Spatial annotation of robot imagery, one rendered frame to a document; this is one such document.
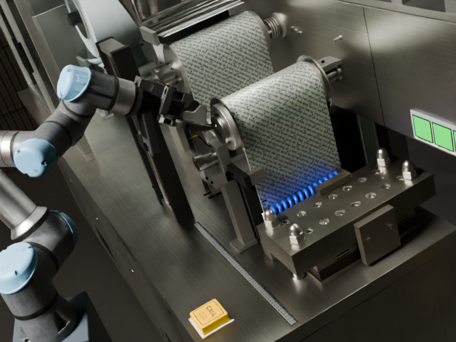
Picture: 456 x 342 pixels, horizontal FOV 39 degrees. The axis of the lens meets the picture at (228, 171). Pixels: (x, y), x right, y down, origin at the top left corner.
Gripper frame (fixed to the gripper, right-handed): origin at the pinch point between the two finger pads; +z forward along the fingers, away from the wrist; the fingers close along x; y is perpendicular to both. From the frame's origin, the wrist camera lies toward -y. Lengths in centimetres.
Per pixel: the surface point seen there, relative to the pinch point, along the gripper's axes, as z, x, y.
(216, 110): 0.1, -2.1, 5.1
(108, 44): -17.1, 34.5, 9.4
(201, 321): 4.8, -19.2, -39.6
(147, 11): 2, 65, 21
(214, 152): 5.0, 1.0, -5.2
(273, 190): 18.8, -8.1, -9.0
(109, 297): 55, 139, -117
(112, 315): 53, 125, -119
